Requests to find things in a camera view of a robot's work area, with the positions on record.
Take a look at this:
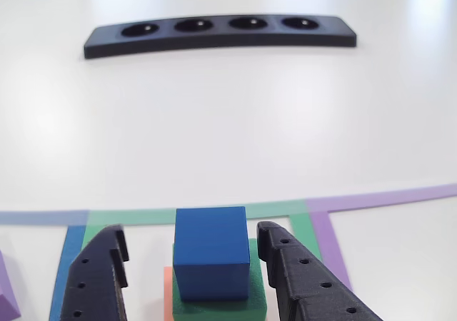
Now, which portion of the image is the green cube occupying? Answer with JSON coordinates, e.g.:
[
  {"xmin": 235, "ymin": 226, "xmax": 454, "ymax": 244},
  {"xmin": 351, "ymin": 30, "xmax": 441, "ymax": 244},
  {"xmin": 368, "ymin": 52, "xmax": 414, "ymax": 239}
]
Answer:
[{"xmin": 171, "ymin": 238, "xmax": 268, "ymax": 321}]

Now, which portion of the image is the orange cube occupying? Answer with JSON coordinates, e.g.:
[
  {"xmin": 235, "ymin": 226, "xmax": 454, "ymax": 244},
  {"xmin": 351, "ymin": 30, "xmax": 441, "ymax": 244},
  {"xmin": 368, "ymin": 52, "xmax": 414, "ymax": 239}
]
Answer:
[{"xmin": 163, "ymin": 265, "xmax": 176, "ymax": 321}]

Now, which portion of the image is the large purple cube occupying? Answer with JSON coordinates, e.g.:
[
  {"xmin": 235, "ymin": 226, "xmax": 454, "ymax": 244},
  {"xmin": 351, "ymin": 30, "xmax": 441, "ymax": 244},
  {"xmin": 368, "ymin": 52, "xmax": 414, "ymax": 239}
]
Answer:
[{"xmin": 0, "ymin": 249, "xmax": 21, "ymax": 321}]

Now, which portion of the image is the small blue cube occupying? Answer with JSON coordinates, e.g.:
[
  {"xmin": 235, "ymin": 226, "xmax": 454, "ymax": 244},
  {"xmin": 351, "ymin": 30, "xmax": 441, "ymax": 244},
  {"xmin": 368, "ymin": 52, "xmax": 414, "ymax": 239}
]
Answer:
[{"xmin": 173, "ymin": 206, "xmax": 251, "ymax": 302}]

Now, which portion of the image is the black power strip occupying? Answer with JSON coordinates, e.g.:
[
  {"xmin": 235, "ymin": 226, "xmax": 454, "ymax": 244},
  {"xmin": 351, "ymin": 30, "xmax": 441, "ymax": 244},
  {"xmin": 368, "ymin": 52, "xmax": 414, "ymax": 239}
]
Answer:
[{"xmin": 84, "ymin": 14, "xmax": 358, "ymax": 61}]

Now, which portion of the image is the blue square frame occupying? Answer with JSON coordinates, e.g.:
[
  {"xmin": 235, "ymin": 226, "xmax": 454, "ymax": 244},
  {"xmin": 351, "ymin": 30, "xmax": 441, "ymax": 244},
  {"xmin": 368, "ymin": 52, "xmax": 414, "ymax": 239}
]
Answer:
[{"xmin": 0, "ymin": 209, "xmax": 90, "ymax": 321}]

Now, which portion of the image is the purple square frame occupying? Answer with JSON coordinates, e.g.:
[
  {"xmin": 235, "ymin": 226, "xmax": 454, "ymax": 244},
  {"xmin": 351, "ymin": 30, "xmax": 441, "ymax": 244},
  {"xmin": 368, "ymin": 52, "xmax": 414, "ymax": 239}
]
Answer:
[{"xmin": 305, "ymin": 183, "xmax": 457, "ymax": 293}]

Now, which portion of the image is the green square frame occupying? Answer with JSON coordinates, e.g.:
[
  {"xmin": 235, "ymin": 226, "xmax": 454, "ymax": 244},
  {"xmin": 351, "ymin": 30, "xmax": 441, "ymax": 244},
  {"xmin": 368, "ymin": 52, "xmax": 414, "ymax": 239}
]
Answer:
[{"xmin": 81, "ymin": 199, "xmax": 321, "ymax": 265}]

